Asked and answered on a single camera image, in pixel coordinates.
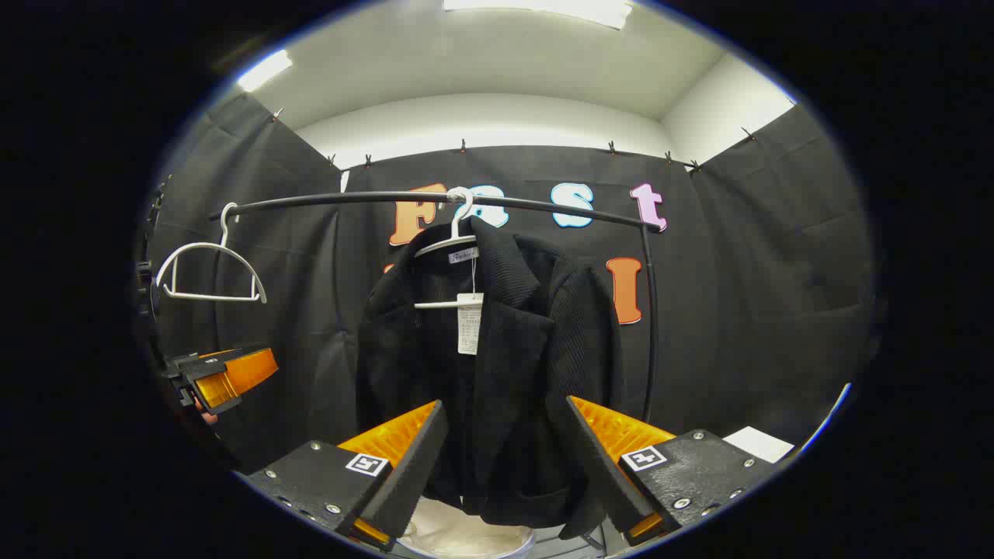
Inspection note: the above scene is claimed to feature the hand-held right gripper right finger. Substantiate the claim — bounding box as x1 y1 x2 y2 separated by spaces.
565 394 781 544

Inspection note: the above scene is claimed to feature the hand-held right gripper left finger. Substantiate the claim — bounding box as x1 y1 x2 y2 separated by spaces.
242 399 450 552

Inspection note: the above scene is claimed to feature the white laundry hamper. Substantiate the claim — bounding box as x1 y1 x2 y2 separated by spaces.
396 497 537 559

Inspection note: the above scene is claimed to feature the black corduroy jacket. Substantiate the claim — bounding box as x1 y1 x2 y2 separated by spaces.
356 216 628 540

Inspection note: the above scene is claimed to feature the white clothes hanger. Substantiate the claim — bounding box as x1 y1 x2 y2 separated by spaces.
155 202 268 305
413 186 486 310

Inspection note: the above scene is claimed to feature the white sheet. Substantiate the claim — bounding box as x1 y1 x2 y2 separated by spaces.
722 425 797 464

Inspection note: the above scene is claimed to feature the black backdrop cloth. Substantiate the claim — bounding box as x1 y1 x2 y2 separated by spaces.
144 93 878 474

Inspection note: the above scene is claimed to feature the ceiling light strip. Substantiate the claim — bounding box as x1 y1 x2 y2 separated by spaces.
237 50 294 92
443 0 634 30

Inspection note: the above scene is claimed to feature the row of black backdrop clips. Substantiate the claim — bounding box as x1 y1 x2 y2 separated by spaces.
272 109 758 173

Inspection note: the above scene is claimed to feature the black clothes rack rail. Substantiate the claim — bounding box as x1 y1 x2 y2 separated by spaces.
208 192 661 424

